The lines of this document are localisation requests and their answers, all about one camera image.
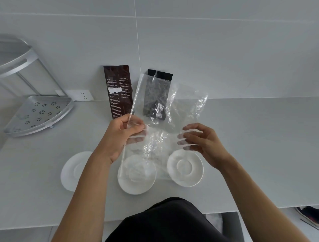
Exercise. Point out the person's black clothing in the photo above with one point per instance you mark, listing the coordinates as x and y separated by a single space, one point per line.
164 222

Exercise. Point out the person's left hand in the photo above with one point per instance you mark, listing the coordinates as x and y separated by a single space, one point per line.
113 139

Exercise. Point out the clear plastic bag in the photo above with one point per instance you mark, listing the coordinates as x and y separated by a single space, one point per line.
182 109

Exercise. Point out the dark shoe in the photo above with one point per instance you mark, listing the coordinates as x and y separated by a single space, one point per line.
309 214

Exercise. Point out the aluminium corner shelf rack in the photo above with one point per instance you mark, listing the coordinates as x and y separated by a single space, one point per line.
37 112

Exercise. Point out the person's right hand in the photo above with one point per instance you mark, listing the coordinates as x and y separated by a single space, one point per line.
211 147

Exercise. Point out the black packet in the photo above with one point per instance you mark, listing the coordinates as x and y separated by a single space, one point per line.
157 99

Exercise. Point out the person's right forearm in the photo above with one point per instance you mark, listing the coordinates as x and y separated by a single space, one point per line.
259 199

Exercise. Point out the white saucer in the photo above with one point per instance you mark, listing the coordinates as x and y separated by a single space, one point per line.
73 172
137 184
185 167

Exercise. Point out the white wall socket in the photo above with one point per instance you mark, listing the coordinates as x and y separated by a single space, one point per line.
81 95

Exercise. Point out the person's left forearm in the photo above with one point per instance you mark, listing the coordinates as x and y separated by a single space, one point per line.
82 199

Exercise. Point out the brown coffee packet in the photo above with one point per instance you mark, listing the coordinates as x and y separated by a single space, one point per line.
117 92

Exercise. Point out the person's left fingers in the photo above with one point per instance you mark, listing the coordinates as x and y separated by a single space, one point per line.
135 129

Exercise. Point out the person's right fingers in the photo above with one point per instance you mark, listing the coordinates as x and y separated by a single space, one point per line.
190 136

